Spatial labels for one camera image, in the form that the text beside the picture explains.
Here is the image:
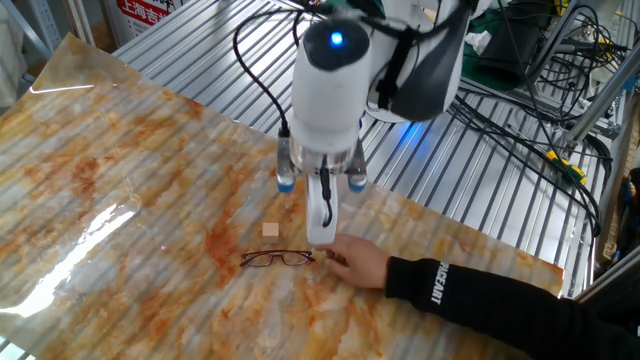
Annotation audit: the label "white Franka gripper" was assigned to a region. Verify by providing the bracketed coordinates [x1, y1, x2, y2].
[305, 169, 340, 246]

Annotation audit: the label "dark red framed glasses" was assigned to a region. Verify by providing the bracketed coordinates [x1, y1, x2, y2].
[239, 249, 317, 269]

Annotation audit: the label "forearm in black sleeve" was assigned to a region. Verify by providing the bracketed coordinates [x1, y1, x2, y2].
[384, 256, 640, 360]

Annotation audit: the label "person's bare hand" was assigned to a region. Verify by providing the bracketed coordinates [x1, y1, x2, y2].
[315, 234, 391, 290]

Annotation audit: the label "orange marble pattern mat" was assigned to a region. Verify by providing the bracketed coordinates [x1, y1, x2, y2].
[0, 33, 565, 360]

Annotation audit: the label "green cutting mat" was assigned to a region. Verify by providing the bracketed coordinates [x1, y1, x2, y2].
[462, 9, 521, 94]

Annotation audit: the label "crumpled white tissue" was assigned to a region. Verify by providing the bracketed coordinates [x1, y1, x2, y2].
[463, 30, 494, 56]

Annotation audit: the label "black bag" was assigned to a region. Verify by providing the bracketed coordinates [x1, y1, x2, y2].
[474, 9, 551, 89]

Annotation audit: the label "red white sign box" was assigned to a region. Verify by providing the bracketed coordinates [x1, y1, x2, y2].
[102, 0, 177, 46]

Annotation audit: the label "grey perforated shelf upright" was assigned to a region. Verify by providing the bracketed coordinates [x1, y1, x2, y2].
[0, 0, 54, 61]

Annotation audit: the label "silver wrist camera blue ends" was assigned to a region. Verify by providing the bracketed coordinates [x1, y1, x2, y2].
[276, 134, 369, 194]

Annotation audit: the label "black camera cable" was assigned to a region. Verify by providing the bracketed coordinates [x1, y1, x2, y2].
[232, 8, 306, 139]

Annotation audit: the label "thick black floor cable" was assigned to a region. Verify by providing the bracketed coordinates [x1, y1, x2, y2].
[449, 94, 602, 237]

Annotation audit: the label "yellow green handled screwdriver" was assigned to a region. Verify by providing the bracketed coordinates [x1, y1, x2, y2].
[544, 149, 589, 185]

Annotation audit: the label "aluminium frame bar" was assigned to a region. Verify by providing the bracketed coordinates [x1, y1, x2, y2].
[574, 259, 640, 304]

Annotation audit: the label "aluminium frame post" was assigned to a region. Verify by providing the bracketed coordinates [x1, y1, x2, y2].
[564, 47, 640, 149]

